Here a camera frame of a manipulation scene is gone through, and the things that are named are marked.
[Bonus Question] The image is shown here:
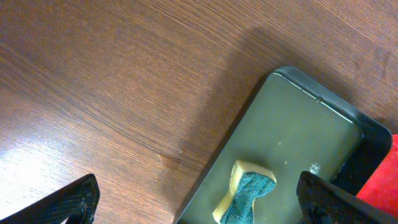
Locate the dark green tray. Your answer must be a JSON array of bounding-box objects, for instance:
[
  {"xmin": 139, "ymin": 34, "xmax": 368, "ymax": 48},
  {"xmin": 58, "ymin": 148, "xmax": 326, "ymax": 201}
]
[{"xmin": 174, "ymin": 66, "xmax": 392, "ymax": 223}]

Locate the red tray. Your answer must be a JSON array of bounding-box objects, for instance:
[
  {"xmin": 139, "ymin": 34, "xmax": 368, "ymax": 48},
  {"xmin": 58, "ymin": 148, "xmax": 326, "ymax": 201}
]
[{"xmin": 357, "ymin": 134, "xmax": 398, "ymax": 218}]

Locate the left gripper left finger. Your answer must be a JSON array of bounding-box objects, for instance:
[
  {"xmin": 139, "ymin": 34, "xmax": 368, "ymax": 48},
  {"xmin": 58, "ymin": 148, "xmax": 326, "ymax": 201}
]
[{"xmin": 1, "ymin": 174, "xmax": 100, "ymax": 224}]

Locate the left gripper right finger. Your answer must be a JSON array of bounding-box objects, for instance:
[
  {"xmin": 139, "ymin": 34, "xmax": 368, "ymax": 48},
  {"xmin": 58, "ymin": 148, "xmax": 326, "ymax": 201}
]
[{"xmin": 296, "ymin": 171, "xmax": 397, "ymax": 224}]

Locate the green yellow sponge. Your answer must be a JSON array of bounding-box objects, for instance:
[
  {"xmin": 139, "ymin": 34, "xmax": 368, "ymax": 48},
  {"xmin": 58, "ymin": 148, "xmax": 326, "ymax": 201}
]
[{"xmin": 213, "ymin": 160, "xmax": 277, "ymax": 224}]

